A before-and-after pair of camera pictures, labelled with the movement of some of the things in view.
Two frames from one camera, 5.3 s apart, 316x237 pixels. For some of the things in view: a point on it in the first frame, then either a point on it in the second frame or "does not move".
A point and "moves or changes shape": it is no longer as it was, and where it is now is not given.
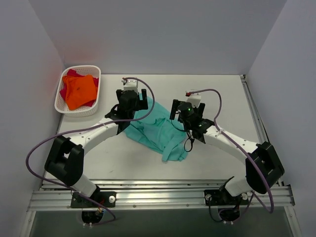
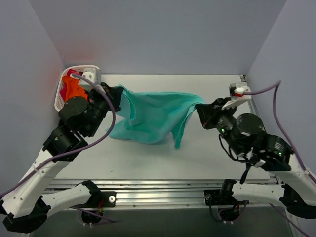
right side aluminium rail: (256, 120) does not move
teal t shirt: (157, 133) moves or changes shape
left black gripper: (143, 99) -> (114, 98)
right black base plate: (221, 197) does not move
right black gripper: (174, 109) -> (211, 113)
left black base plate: (107, 199) does not move
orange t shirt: (79, 89) does not move
